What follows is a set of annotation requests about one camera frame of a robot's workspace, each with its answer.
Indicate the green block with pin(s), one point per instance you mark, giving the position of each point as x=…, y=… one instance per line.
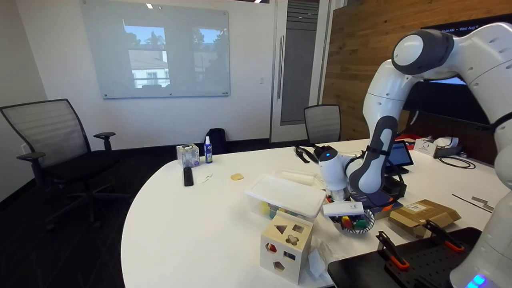
x=362, y=224

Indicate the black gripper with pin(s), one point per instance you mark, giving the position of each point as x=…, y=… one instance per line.
x=352, y=216

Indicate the glass whiteboard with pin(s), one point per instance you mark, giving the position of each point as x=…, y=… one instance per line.
x=106, y=53

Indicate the black clamp orange tips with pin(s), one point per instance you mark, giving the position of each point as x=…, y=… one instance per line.
x=442, y=237
x=392, y=249

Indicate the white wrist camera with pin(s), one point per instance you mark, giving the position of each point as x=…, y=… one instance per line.
x=343, y=208

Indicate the brown cardboard box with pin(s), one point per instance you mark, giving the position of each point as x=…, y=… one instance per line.
x=424, y=214

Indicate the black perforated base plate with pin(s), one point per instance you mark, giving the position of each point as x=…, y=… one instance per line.
x=362, y=272

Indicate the black mesh office chair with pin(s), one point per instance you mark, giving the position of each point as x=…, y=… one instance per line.
x=50, y=133

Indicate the white flat box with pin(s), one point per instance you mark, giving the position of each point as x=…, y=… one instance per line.
x=285, y=193

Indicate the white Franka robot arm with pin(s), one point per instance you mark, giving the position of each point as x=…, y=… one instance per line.
x=480, y=57

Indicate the black remote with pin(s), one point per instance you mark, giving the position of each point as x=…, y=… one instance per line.
x=187, y=176

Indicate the black tablet on stand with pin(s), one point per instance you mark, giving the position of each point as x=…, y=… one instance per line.
x=402, y=153

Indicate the wooden shape sorter box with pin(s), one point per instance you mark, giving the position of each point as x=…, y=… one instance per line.
x=285, y=248

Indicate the small black device box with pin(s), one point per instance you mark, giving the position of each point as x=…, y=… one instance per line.
x=397, y=185

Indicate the glass door white frame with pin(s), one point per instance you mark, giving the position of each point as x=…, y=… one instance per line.
x=298, y=64

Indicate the clear plastic box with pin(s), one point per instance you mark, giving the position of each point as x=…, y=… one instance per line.
x=187, y=153

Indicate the blue spray bottle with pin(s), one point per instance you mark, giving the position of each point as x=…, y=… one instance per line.
x=208, y=152

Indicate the bowl of colourful blocks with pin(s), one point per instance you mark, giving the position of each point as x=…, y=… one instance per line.
x=368, y=225

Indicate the black backpack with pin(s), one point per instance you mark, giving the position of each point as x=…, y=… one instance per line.
x=218, y=139

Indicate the blue book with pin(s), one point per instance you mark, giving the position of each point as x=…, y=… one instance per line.
x=386, y=205

